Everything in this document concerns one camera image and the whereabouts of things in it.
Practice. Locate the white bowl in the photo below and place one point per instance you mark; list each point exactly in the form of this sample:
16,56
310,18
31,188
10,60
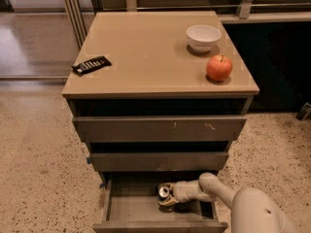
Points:
202,38

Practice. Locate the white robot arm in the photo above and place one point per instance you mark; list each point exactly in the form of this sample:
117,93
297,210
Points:
252,210

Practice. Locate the dark object on floor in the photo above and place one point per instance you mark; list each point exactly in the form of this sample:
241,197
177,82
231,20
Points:
304,112

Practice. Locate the grey middle drawer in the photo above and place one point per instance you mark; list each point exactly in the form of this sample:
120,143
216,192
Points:
158,161

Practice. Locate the grey drawer cabinet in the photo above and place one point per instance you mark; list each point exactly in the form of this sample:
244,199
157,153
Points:
155,73

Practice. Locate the red apple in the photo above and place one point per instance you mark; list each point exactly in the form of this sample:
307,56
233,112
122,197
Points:
219,68

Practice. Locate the black snack bar wrapper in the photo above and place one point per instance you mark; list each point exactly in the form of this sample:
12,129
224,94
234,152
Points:
91,65

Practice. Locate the grey open bottom drawer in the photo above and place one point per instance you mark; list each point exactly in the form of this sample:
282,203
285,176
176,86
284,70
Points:
131,207

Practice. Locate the metal railing frame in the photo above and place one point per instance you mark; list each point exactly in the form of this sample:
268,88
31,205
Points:
229,11

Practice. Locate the grey top drawer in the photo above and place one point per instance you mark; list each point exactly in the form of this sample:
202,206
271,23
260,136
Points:
126,129

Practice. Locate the blue pepsi can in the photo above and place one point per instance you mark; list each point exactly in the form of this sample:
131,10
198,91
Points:
163,192

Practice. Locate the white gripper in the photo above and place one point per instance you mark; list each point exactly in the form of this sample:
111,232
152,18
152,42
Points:
183,191

